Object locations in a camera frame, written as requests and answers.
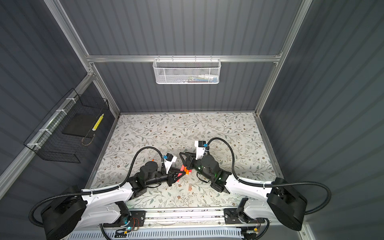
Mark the items in white basket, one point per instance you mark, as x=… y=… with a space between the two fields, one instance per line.
x=210 y=79

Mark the black wire basket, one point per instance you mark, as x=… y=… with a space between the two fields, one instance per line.
x=50 y=144

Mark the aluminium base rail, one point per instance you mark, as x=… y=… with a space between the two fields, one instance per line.
x=212 y=216

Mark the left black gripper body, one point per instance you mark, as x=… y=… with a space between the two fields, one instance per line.
x=168 y=178

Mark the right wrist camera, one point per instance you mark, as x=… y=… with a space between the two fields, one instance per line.
x=202 y=149

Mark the yellow marker in basket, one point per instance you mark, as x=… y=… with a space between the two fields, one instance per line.
x=98 y=122

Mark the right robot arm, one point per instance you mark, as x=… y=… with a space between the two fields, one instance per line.
x=259 y=201

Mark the white wire mesh basket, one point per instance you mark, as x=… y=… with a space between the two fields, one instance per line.
x=167 y=72

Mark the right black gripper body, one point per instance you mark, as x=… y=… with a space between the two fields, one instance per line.
x=197 y=165

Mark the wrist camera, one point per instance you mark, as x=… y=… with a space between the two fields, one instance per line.
x=169 y=160
x=202 y=149

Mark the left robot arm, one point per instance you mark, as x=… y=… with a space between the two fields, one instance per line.
x=104 y=206

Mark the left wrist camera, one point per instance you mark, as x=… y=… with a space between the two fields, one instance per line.
x=169 y=160

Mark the pink marker pen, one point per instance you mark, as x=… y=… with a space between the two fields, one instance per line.
x=182 y=170

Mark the black pad in basket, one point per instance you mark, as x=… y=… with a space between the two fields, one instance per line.
x=80 y=126

